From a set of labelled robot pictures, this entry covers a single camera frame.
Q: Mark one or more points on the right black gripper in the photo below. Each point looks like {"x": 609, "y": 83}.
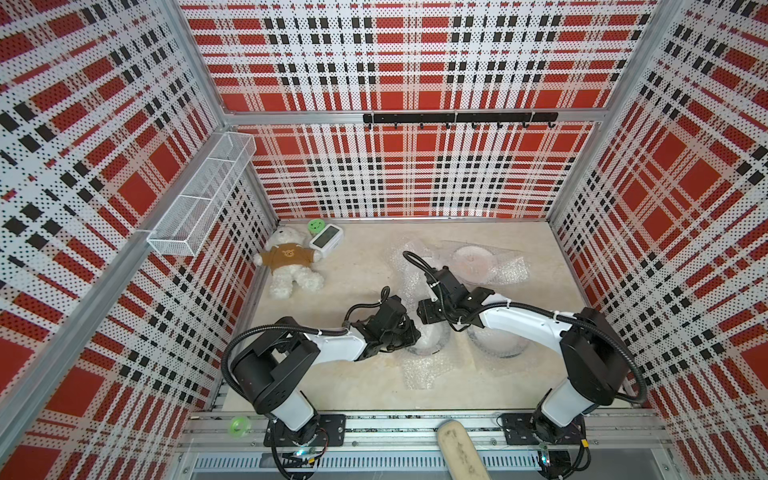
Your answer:
{"x": 425, "y": 312}

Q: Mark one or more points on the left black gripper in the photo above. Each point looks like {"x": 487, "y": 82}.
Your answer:
{"x": 411, "y": 334}

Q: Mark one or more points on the green rimmed plate front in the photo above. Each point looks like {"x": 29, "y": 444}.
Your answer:
{"x": 433, "y": 338}

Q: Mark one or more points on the green rimmed plate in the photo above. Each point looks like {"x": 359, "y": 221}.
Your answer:
{"x": 497, "y": 343}
{"x": 433, "y": 338}

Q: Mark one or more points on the bubble wrap sheet front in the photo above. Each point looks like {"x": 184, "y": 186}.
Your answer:
{"x": 420, "y": 372}

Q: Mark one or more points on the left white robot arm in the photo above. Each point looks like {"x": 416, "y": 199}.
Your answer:
{"x": 266, "y": 364}

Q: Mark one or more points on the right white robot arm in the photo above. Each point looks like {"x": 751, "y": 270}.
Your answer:
{"x": 599, "y": 366}

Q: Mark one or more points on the pink plate in wrap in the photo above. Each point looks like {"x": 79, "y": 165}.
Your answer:
{"x": 474, "y": 263}

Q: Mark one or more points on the green rimmed plate right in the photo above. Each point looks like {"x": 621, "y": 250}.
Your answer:
{"x": 497, "y": 343}

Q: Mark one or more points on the white green small device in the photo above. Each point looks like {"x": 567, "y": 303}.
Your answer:
{"x": 328, "y": 239}

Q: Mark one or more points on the beige teddy bear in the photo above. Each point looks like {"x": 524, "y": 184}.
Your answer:
{"x": 290, "y": 263}

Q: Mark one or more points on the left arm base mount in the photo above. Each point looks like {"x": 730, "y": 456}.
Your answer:
{"x": 303, "y": 449}

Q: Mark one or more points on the wooden brush handle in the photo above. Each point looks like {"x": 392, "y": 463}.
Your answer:
{"x": 461, "y": 457}

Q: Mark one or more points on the black hook rail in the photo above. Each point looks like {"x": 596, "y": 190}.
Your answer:
{"x": 523, "y": 118}

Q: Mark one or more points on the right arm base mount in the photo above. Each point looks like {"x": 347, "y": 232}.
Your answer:
{"x": 563, "y": 451}

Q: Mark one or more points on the clear wall shelf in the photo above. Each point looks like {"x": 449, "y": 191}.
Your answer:
{"x": 185, "y": 226}

